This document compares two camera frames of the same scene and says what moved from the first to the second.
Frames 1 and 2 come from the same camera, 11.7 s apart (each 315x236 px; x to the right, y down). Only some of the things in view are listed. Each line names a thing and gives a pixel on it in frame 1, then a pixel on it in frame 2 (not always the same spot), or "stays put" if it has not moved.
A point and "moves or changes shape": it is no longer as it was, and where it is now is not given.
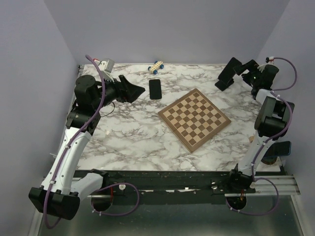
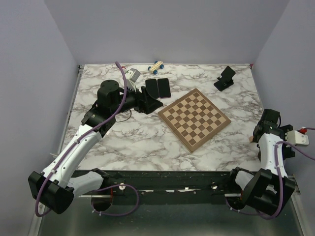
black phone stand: [226, 80] stays put
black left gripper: [128, 92] to [145, 103]
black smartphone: [155, 89] moves or changes shape
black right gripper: [251, 66] to [285, 129]
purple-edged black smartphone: [229, 72] to [164, 88]
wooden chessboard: [194, 119] stays put
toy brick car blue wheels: [157, 65] stays put
